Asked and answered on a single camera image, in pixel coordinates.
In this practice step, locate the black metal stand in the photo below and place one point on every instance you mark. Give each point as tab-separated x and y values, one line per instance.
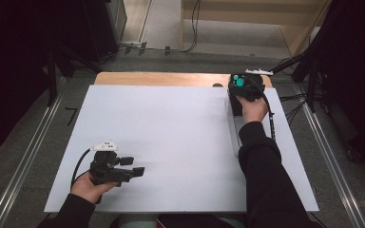
52	76
312	79

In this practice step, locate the white table board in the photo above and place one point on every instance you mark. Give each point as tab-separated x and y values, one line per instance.
171	142

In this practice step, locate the aluminium floor rail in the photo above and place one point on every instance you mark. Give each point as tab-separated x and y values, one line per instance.
22	164
332	164

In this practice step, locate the black cabinet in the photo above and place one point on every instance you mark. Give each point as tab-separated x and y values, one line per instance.
107	28

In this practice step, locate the person's right hand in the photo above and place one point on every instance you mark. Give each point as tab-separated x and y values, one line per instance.
255	110

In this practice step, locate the person's left hand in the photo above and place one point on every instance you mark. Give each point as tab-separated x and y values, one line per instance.
87	190

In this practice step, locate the light wooden furniture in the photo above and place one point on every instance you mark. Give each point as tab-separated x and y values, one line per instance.
250	12

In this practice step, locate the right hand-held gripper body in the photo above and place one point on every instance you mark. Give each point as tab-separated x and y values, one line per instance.
250	87

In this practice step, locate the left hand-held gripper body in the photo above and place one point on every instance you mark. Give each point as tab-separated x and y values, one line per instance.
104	169

